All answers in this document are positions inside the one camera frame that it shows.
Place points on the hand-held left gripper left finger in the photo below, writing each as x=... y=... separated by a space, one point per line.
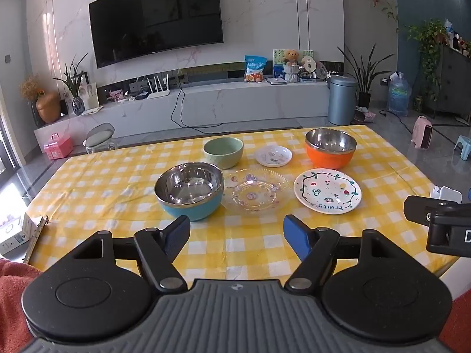
x=177 y=235

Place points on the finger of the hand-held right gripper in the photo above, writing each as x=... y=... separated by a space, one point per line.
x=417 y=209

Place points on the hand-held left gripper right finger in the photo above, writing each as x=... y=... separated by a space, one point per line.
x=296 y=236

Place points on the blue steel-lined bowl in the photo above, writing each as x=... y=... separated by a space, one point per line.
x=191 y=210

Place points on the large white fruit-print plate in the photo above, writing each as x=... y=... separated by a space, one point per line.
x=327 y=191

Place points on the clear glass cartoon plate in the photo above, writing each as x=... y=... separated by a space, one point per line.
x=254 y=191

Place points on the small white patterned plate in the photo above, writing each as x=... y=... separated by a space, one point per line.
x=274 y=155

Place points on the orange steel-lined bowl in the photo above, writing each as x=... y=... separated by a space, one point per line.
x=329 y=159

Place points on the green ceramic bowl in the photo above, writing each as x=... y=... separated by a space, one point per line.
x=223 y=157

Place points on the small white box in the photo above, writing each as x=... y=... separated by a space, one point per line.
x=448 y=193

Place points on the pink heater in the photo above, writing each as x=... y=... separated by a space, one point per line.
x=422 y=132

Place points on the small plastic stool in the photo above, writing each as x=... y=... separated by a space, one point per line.
x=464 y=147

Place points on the yellow checked tablecloth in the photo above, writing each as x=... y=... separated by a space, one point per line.
x=110 y=180

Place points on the blue water jug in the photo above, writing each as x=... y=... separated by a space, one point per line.
x=399 y=97

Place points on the grey round stool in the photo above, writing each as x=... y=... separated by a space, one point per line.
x=98 y=136

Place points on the blue-grey trash can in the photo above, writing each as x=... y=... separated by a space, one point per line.
x=341 y=101

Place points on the dark grey cabinet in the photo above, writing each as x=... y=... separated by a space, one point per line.
x=454 y=81

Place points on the white marble tv console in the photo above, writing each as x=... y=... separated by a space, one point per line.
x=220 y=103

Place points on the long-leaf potted plant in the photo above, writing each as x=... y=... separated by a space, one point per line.
x=364 y=81

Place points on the white router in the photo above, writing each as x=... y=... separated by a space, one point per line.
x=159 y=93

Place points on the pink storage box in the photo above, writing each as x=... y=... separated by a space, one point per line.
x=58 y=147

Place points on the pink photo card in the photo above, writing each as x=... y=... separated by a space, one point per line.
x=116 y=96

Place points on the white cardboard box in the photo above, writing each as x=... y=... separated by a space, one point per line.
x=14 y=235

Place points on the leafy trailing plant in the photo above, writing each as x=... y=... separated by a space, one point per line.
x=428 y=40

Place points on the teddy bear bouquet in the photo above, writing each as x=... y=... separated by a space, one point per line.
x=290 y=64

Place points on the blue snack bag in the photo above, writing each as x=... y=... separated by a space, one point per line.
x=255 y=69

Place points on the round paper fan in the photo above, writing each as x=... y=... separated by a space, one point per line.
x=309 y=63

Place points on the orange red cloth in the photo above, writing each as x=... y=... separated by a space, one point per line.
x=14 y=301

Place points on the orange round vase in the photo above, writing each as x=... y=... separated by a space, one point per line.
x=48 y=108

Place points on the green picture board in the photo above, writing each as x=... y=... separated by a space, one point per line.
x=305 y=53

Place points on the green plant in glass vase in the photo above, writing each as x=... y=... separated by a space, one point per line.
x=75 y=81

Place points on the dark framed glass door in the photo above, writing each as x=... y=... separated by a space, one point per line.
x=5 y=143

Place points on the dried yellow flowers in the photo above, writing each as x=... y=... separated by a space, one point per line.
x=31 y=86

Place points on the white photo frame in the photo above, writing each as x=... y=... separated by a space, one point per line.
x=90 y=95

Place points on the black wall television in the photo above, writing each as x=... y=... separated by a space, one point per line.
x=154 y=18

